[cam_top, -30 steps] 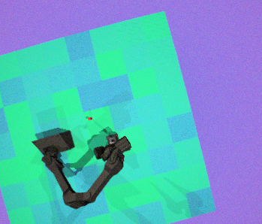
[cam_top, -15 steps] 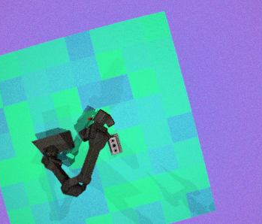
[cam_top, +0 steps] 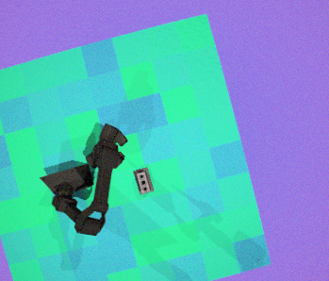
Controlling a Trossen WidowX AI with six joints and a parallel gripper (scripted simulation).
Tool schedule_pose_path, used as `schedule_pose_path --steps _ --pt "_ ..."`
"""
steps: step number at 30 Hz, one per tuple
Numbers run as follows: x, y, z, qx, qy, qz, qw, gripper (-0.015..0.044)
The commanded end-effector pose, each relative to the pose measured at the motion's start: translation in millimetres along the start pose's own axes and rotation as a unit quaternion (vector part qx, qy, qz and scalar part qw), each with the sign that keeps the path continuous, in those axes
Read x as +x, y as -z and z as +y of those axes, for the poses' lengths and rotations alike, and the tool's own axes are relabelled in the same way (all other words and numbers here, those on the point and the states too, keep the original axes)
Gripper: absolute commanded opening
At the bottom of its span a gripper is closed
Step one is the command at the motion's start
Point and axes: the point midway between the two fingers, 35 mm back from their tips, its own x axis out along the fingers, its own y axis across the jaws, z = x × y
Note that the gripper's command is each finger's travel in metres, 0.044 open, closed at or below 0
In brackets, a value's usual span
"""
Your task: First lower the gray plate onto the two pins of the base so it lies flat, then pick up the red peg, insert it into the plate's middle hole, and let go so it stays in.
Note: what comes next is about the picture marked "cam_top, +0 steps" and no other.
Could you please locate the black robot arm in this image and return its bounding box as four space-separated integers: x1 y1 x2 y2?
52 124 124 236

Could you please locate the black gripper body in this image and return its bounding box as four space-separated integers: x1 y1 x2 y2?
86 130 128 169

